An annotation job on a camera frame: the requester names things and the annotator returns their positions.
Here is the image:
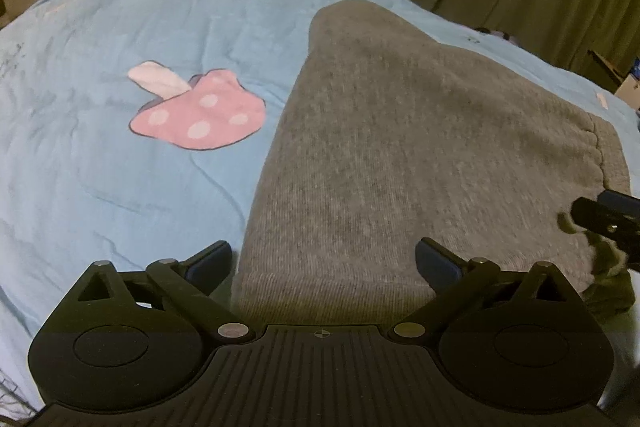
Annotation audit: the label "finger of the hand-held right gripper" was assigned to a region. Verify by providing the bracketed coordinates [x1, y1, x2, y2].
[588, 230, 640, 267]
[571, 188, 640, 233]

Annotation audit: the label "cardboard box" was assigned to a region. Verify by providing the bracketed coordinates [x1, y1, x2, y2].
[587, 49, 640, 108]

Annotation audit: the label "grey knit pants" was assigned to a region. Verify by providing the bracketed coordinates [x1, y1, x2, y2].
[231, 0, 637, 326]

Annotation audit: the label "blue mushroom print blanket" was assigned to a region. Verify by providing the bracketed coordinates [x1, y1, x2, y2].
[0, 0, 640, 414]

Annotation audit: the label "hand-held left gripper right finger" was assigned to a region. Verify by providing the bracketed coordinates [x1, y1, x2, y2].
[390, 237, 572, 341]

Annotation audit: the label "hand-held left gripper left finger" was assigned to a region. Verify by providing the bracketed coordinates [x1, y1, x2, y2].
[75, 240, 256, 344]

